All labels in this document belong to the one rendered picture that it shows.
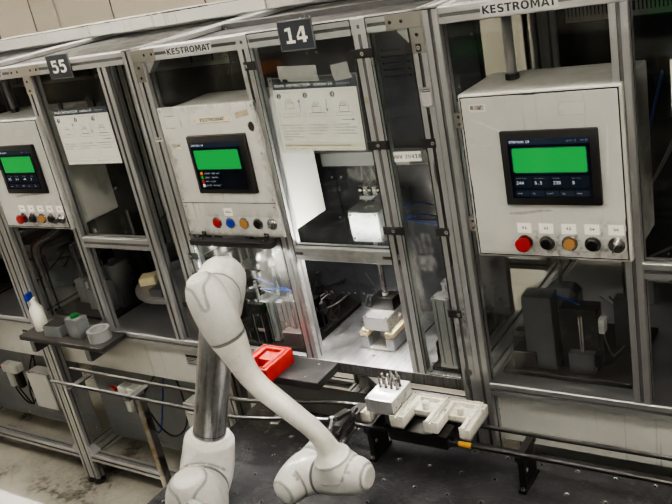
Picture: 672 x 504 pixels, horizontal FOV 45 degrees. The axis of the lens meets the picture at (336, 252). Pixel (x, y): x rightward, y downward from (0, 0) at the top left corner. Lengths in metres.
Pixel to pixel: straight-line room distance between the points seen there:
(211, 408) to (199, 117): 0.95
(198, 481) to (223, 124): 1.11
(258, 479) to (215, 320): 0.81
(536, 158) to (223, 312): 0.89
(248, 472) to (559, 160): 1.43
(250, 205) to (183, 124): 0.35
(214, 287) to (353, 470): 0.60
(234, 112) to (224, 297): 0.74
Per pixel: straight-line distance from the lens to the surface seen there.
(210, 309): 2.06
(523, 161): 2.14
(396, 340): 2.78
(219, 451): 2.45
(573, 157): 2.09
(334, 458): 2.19
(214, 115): 2.66
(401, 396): 2.53
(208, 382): 2.35
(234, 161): 2.63
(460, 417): 2.47
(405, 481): 2.57
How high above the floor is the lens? 2.23
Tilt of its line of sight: 21 degrees down
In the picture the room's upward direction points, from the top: 12 degrees counter-clockwise
